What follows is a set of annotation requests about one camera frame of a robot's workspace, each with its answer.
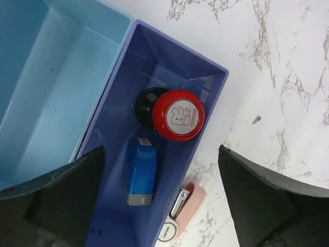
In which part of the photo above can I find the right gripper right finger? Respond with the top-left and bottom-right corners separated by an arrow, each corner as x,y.
218,146 -> 328,246

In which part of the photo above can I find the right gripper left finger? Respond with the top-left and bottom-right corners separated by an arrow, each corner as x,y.
1,146 -> 106,246

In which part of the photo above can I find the purple bin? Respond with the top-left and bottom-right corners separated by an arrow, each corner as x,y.
81,20 -> 229,246

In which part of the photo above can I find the blue bin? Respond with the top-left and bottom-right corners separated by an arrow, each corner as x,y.
1,1 -> 134,189

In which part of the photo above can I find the blue eraser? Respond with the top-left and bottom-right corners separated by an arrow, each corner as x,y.
123,137 -> 157,206

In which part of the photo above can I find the red black stamp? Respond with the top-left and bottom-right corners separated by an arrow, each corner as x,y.
135,87 -> 205,142

